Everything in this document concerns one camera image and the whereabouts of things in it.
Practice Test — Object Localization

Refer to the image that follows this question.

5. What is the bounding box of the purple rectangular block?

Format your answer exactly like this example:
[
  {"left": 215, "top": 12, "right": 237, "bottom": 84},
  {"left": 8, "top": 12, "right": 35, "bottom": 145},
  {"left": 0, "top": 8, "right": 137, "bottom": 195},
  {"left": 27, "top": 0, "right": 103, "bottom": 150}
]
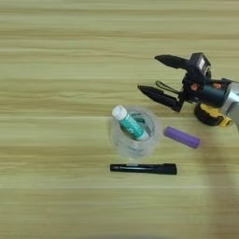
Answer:
[{"left": 163, "top": 125, "right": 203, "bottom": 150}]

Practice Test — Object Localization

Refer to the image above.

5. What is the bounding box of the teal glue stick white cap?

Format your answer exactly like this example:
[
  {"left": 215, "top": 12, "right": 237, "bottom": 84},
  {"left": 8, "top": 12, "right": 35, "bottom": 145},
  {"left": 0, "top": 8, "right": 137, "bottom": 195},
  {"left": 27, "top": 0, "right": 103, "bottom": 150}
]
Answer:
[{"left": 111, "top": 105, "right": 150, "bottom": 142}]

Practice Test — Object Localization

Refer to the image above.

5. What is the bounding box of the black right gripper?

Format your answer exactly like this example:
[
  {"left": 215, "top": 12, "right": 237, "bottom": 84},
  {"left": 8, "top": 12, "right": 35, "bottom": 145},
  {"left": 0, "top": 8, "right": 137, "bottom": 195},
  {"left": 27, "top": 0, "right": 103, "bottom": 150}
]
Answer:
[{"left": 137, "top": 54, "right": 232, "bottom": 113}]

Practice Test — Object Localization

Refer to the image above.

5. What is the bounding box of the black marker pen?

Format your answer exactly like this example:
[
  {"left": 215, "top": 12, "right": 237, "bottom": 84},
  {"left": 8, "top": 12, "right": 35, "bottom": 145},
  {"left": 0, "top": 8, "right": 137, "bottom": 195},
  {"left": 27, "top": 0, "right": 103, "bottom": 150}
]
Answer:
[{"left": 109, "top": 162, "right": 178, "bottom": 176}]

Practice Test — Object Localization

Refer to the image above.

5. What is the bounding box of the clear plastic cup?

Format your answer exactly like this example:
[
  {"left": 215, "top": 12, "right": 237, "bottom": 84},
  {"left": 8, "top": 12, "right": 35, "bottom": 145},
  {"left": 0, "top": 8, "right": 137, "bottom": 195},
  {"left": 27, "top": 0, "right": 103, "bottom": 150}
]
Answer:
[{"left": 107, "top": 105, "right": 163, "bottom": 162}]

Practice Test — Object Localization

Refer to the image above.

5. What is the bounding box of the yellow black tape measure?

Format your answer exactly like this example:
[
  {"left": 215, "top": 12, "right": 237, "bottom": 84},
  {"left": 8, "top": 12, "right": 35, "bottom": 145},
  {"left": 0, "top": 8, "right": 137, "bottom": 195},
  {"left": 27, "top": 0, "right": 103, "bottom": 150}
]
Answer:
[{"left": 155, "top": 79, "right": 233, "bottom": 128}]

